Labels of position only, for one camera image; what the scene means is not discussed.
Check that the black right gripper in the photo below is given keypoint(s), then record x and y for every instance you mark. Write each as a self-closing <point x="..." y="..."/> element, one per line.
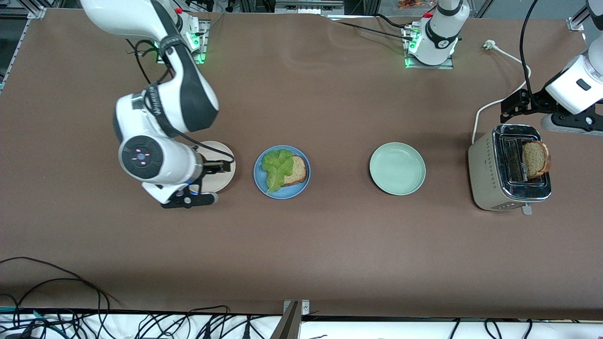
<point x="211" y="167"/>

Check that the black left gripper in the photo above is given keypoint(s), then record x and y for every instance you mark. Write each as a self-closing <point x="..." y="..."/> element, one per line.
<point x="535" y="103"/>

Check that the green lettuce leaf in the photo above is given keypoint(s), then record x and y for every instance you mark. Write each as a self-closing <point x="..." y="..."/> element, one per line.
<point x="277" y="169"/>

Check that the brown bread slice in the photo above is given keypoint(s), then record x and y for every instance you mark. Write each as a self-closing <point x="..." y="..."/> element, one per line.
<point x="534" y="159"/>
<point x="299" y="169"/>

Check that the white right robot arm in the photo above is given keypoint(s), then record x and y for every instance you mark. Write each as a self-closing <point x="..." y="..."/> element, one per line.
<point x="108" y="14"/>

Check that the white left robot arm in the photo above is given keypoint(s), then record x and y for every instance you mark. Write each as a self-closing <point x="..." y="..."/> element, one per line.
<point x="440" y="35"/>

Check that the beige round plate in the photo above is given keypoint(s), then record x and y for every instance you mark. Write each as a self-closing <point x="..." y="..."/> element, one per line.
<point x="221" y="150"/>

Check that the blue round plate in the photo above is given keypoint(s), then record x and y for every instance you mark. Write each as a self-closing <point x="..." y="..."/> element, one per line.
<point x="282" y="196"/>

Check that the light green round plate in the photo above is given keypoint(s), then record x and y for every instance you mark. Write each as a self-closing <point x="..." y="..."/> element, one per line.
<point x="397" y="168"/>

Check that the silver two-slot toaster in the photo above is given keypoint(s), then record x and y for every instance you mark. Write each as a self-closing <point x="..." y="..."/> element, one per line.
<point x="485" y="174"/>

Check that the orange snack packet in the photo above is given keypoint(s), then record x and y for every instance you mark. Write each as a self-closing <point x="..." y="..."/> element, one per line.
<point x="410" y="4"/>

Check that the aluminium corner bracket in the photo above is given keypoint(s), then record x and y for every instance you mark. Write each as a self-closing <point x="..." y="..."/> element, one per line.
<point x="575" y="23"/>
<point x="36" y="12"/>

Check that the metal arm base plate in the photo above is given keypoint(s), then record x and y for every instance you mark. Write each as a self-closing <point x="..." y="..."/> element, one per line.
<point x="203" y="47"/>
<point x="414" y="66"/>

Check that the metal table edge bracket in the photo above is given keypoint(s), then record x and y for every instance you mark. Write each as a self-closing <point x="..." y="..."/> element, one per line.
<point x="294" y="320"/>

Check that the aluminium frame rail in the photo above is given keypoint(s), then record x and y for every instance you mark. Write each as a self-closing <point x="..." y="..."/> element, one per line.
<point x="308" y="7"/>

